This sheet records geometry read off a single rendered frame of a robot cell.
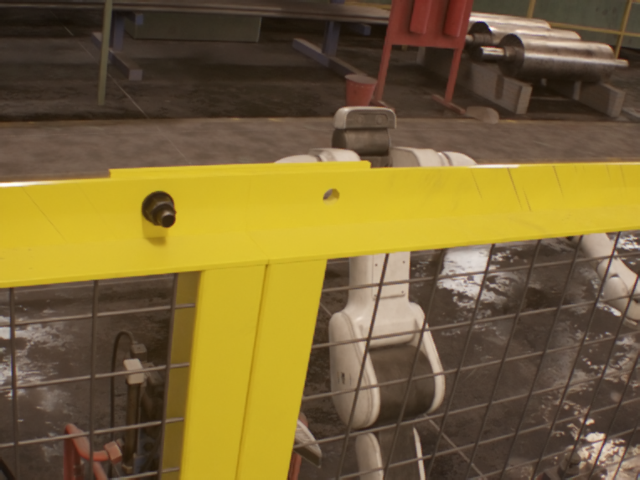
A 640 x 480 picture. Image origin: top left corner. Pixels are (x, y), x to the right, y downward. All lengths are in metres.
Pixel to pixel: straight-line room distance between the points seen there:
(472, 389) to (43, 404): 1.88
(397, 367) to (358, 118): 0.52
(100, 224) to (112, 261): 0.03
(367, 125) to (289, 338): 1.18
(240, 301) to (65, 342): 3.20
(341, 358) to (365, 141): 0.46
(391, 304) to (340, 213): 1.12
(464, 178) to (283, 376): 0.23
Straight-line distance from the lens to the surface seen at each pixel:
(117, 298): 4.13
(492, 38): 9.43
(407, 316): 1.81
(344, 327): 1.73
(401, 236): 0.67
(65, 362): 3.66
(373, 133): 1.81
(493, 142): 7.68
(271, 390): 0.66
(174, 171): 0.59
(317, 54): 9.49
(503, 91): 9.09
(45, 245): 0.59
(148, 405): 1.57
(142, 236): 0.60
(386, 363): 1.75
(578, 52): 9.62
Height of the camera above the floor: 2.07
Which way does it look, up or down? 25 degrees down
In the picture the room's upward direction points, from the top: 10 degrees clockwise
